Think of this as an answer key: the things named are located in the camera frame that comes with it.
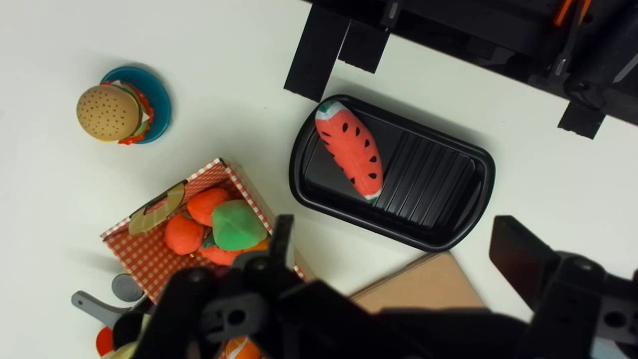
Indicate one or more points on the black table mount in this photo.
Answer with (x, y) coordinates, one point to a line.
(464, 21)

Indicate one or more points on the orange-red round toy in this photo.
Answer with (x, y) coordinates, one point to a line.
(207, 206)

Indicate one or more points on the red watermelon slice toy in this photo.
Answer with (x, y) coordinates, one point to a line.
(348, 150)

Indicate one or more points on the grey toy spatula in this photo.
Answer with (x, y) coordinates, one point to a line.
(99, 308)

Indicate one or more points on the black ridged tray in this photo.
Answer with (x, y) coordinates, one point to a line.
(430, 192)

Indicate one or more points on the toy burger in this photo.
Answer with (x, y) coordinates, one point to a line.
(109, 112)

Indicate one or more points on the brown checkered box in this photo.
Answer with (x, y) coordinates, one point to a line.
(149, 260)

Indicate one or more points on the green round toy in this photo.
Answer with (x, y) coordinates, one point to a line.
(237, 226)

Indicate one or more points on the red round toy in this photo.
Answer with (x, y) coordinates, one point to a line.
(183, 234)

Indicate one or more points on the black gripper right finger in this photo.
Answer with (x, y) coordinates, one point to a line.
(564, 300)

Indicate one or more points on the brown cutting board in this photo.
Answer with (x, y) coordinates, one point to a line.
(424, 286)

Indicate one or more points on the small teal plate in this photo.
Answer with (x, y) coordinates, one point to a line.
(159, 100)

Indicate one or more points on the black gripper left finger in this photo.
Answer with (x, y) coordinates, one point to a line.
(199, 312)

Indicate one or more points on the orange toy fruit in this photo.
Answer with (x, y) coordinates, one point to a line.
(239, 348)

